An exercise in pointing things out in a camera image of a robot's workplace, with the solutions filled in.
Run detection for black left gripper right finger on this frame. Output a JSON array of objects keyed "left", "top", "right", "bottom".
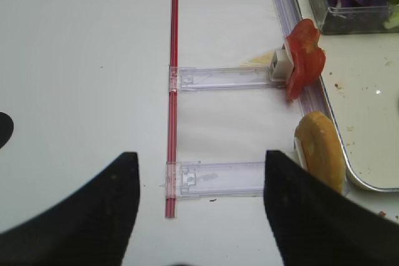
[{"left": 264, "top": 150, "right": 398, "bottom": 265}]

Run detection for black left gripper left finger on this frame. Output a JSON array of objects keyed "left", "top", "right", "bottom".
[{"left": 1, "top": 152, "right": 139, "bottom": 265}]

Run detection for white tomato pusher block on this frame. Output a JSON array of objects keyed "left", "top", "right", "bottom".
[{"left": 269, "top": 47, "right": 294, "bottom": 83}]

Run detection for red tomato slices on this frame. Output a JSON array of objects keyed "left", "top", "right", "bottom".
[{"left": 286, "top": 19, "right": 326, "bottom": 101}]

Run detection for yellow cheese slice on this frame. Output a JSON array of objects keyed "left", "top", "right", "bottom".
[{"left": 240, "top": 51, "right": 274, "bottom": 67}]

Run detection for standing bun slice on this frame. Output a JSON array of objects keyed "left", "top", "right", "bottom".
[{"left": 294, "top": 111, "right": 345, "bottom": 194}]

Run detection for left long clear divider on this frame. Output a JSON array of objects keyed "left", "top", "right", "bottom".
[{"left": 270, "top": 0, "right": 328, "bottom": 115}]

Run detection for white metal tray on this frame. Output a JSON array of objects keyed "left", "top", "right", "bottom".
[{"left": 296, "top": 0, "right": 398, "bottom": 192}]

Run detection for left red plastic strip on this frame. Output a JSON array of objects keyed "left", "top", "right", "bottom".
[{"left": 165, "top": 0, "right": 179, "bottom": 219}]

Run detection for clear rail by bun slice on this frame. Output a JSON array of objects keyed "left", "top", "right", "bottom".
[{"left": 165, "top": 161, "right": 265, "bottom": 199}]

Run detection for clear rail by tomato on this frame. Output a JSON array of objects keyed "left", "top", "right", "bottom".
[{"left": 169, "top": 66, "right": 285, "bottom": 92}]

